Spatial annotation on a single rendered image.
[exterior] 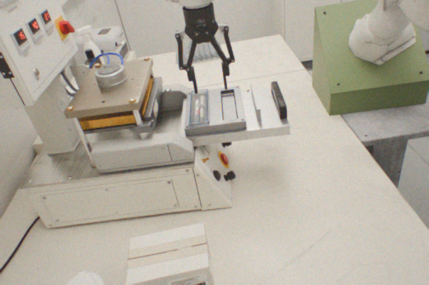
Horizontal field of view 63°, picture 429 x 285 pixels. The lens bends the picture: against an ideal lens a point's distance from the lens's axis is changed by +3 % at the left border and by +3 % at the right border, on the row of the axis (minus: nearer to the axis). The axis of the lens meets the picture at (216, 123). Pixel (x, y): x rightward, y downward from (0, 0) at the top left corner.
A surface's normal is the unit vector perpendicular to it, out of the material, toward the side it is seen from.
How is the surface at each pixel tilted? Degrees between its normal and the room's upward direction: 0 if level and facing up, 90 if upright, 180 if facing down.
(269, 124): 0
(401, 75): 45
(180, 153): 90
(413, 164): 0
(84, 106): 0
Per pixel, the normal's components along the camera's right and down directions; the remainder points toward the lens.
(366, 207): -0.14, -0.82
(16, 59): 0.99, -0.13
